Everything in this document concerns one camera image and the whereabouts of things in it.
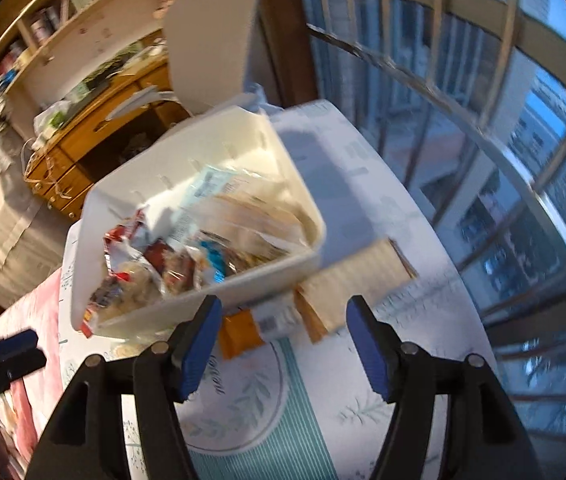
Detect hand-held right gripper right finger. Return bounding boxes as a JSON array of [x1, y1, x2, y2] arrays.
[[345, 295, 544, 480]]

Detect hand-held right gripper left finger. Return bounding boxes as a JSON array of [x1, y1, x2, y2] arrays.
[[25, 294, 224, 480]]

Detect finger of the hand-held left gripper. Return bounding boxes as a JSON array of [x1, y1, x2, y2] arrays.
[[0, 349, 48, 378], [0, 329, 40, 358]]

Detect orange snack packet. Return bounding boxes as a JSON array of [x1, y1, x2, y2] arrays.
[[218, 300, 307, 359]]

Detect beige brown packet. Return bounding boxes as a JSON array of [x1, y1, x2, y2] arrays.
[[293, 237, 420, 344]]

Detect dark red snack packet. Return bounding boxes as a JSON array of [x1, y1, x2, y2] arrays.
[[145, 240, 199, 296]]

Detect clear bag of brown snacks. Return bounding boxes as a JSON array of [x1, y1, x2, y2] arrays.
[[82, 260, 165, 334]]

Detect blue snack packet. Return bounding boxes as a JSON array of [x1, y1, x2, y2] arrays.
[[197, 239, 230, 287]]

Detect white plastic bin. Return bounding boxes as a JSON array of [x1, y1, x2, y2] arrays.
[[65, 105, 327, 339]]

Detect pink blanket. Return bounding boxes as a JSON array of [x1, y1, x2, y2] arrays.
[[0, 270, 72, 480]]

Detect red and white snack packet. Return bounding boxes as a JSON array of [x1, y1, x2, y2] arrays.
[[103, 209, 150, 277]]

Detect red-trim clear snack packet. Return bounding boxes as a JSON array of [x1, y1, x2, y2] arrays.
[[203, 194, 315, 262]]

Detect light blue packet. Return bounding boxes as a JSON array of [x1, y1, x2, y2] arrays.
[[180, 166, 245, 212]]

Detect white plastic bag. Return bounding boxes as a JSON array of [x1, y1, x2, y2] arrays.
[[33, 100, 72, 137]]

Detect wooden desk with drawers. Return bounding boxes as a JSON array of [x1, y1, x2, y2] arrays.
[[23, 30, 195, 222]]

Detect metal window railing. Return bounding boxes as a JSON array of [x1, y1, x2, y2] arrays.
[[293, 0, 566, 462]]

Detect grey office chair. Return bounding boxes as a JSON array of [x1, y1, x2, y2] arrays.
[[105, 0, 265, 122]]

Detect wooden bookshelf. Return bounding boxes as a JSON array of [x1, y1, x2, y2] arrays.
[[0, 0, 175, 117]]

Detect white cables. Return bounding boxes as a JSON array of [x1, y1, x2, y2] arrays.
[[20, 139, 80, 202]]

